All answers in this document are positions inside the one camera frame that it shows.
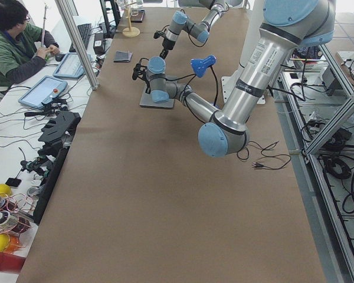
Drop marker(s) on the blue teach pendant far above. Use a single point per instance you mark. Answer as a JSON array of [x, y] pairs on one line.
[[70, 67]]

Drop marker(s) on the aluminium frame post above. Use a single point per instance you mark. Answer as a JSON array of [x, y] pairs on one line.
[[67, 17]]

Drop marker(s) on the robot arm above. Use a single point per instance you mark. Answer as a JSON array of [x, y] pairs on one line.
[[286, 25], [197, 30]]

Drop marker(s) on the wooden cup stand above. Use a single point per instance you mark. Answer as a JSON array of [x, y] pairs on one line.
[[125, 26]]

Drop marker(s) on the grey laptop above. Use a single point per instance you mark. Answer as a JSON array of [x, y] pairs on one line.
[[146, 101]]

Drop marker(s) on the black rectangular tray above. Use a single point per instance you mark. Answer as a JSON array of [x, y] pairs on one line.
[[137, 16]]

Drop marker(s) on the blue teach pendant near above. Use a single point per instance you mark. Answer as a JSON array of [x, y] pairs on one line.
[[43, 92]]

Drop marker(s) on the blue teach pendant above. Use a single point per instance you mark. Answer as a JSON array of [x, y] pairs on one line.
[[70, 67], [43, 92]]

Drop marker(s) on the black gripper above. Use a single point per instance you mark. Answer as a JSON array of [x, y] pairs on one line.
[[166, 46]]

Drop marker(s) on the person in green jacket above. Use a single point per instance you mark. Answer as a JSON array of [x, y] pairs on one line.
[[23, 47]]

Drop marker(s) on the black keyboard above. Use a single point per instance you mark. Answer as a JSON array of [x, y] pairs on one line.
[[84, 32]]

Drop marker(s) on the folded grey cloth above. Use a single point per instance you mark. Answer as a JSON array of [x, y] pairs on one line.
[[122, 56]]

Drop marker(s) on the blue desk lamp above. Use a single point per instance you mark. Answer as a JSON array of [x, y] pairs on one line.
[[199, 67]]

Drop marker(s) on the black tool stand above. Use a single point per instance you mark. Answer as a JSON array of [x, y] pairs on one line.
[[52, 137]]

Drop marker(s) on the yellow ball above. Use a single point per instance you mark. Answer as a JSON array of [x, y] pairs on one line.
[[5, 190]]

